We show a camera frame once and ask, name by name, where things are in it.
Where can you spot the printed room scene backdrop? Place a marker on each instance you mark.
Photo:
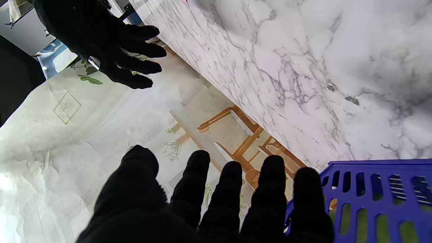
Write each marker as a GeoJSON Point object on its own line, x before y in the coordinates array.
{"type": "Point", "coordinates": [101, 118]}

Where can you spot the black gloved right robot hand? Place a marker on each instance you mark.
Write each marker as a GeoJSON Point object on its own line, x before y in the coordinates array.
{"type": "Point", "coordinates": [91, 30]}

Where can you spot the blue perforated plastic file rack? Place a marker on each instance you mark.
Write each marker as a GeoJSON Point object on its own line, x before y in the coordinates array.
{"type": "Point", "coordinates": [371, 199]}

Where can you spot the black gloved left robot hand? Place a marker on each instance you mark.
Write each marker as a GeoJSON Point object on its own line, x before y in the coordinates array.
{"type": "Point", "coordinates": [141, 209]}

